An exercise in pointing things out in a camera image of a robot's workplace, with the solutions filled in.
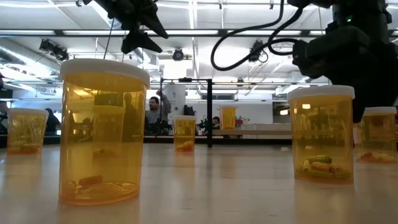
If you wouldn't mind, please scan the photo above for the amber medicine bottle white cap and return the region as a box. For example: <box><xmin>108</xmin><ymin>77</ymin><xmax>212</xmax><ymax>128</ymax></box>
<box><xmin>219</xmin><ymin>105</ymin><xmax>238</xmax><ymax>131</ymax></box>
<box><xmin>58</xmin><ymin>58</ymin><xmax>151</xmax><ymax>207</ymax></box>
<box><xmin>6</xmin><ymin>107</ymin><xmax>50</xmax><ymax>156</ymax></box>
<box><xmin>287</xmin><ymin>85</ymin><xmax>356</xmax><ymax>185</ymax></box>
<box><xmin>173</xmin><ymin>115</ymin><xmax>197</xmax><ymax>153</ymax></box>
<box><xmin>356</xmin><ymin>106</ymin><xmax>398</xmax><ymax>165</ymax></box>

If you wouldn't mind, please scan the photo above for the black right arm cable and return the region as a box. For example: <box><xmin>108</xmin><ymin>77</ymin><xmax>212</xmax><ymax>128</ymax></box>
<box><xmin>210</xmin><ymin>0</ymin><xmax>304</xmax><ymax>72</ymax></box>

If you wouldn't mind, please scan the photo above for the round black ceiling camera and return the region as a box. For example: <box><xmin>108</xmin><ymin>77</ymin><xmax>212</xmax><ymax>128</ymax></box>
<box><xmin>172</xmin><ymin>47</ymin><xmax>185</xmax><ymax>62</ymax></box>

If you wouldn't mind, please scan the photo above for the overhead light bar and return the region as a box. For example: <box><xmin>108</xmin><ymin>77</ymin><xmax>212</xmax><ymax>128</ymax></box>
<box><xmin>0</xmin><ymin>28</ymin><xmax>398</xmax><ymax>38</ymax></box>

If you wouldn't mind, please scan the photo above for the thin black background stand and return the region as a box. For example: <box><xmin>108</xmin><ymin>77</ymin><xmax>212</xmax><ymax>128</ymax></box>
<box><xmin>159</xmin><ymin>77</ymin><xmax>208</xmax><ymax>138</ymax></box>

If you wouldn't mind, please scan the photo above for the black hanging cable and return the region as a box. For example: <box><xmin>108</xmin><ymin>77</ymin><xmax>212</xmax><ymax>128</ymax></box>
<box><xmin>103</xmin><ymin>18</ymin><xmax>115</xmax><ymax>60</ymax></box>

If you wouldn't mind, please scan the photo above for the black aluminium rig frame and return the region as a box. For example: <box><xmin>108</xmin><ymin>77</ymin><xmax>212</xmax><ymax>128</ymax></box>
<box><xmin>0</xmin><ymin>135</ymin><xmax>293</xmax><ymax>147</ymax></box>

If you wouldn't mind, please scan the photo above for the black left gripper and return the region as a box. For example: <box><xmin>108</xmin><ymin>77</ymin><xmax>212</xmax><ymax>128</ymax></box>
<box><xmin>82</xmin><ymin>0</ymin><xmax>170</xmax><ymax>55</ymax></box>

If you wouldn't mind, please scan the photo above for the black ceiling spotlight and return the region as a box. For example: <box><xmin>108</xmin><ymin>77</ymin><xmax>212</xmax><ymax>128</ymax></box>
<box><xmin>248</xmin><ymin>39</ymin><xmax>269</xmax><ymax>63</ymax></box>
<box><xmin>39</xmin><ymin>39</ymin><xmax>70</xmax><ymax>62</ymax></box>

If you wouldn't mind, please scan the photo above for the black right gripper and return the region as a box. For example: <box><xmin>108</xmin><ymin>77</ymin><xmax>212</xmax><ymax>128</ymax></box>
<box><xmin>294</xmin><ymin>26</ymin><xmax>398</xmax><ymax>124</ymax></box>

